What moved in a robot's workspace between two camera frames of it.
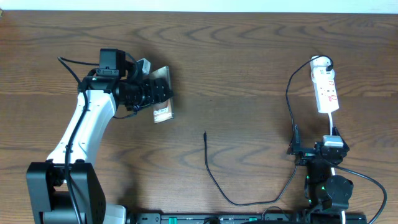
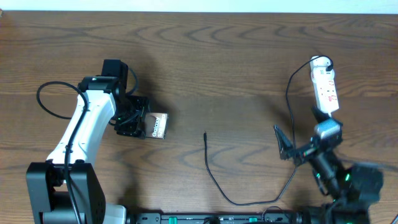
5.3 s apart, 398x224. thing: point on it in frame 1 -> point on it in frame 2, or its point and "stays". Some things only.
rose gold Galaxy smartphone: [163, 110] -> [155, 125]
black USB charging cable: [204, 135] stays
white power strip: [323, 76] stays
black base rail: [275, 218] stays
